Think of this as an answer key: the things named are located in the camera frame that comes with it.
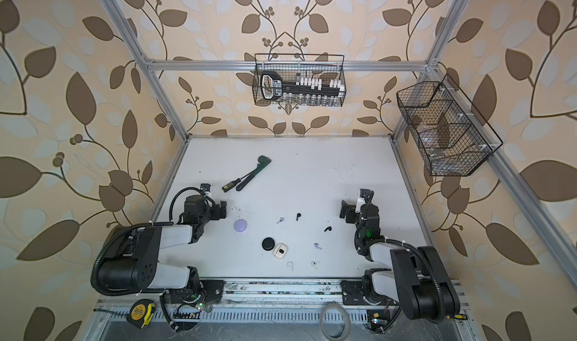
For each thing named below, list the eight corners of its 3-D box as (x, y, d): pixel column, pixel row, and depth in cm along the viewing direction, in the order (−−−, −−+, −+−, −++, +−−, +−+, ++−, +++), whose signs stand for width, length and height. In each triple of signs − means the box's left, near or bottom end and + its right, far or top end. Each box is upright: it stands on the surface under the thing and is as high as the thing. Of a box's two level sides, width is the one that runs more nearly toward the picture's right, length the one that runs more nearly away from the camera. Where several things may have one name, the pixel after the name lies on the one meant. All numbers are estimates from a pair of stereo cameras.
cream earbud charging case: (271, 254, 85) (270, 252, 83) (279, 242, 87) (279, 240, 86) (282, 261, 83) (281, 260, 81) (289, 249, 86) (289, 247, 84)
